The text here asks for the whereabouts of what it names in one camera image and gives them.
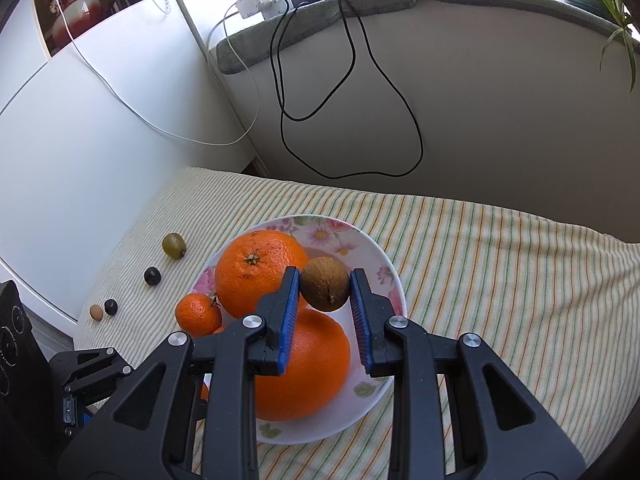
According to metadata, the small dark grape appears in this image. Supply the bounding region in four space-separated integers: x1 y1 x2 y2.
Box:
104 299 118 316

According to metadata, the floral white plate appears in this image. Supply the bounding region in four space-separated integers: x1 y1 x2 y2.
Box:
188 213 409 447

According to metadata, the black cable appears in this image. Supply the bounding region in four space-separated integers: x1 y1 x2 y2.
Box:
269 0 426 181

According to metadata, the small tan fruit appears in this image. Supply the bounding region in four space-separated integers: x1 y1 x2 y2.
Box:
89 304 104 322

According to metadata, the large smooth orange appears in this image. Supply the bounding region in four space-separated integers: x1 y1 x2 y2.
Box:
255 308 350 422

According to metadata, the brown kiwi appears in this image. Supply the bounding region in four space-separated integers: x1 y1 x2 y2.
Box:
299 257 350 312

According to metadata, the large dimpled orange with stem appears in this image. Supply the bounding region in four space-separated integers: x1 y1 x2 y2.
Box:
215 230 309 318

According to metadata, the white cable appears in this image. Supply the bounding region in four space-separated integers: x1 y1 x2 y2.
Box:
41 0 263 149

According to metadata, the green yellow plum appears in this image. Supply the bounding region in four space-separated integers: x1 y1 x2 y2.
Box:
162 233 186 260

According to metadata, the striped table cloth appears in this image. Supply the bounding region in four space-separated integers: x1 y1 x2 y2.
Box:
74 168 639 462

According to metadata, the dark purple plum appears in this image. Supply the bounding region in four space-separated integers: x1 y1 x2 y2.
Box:
143 266 162 286

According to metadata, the white power strip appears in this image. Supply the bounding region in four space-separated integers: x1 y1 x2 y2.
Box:
234 0 293 21

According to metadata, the grey window sill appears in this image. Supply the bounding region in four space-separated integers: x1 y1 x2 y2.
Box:
214 0 640 76

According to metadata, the white cabinet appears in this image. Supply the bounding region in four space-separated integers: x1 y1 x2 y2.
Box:
1 0 255 334

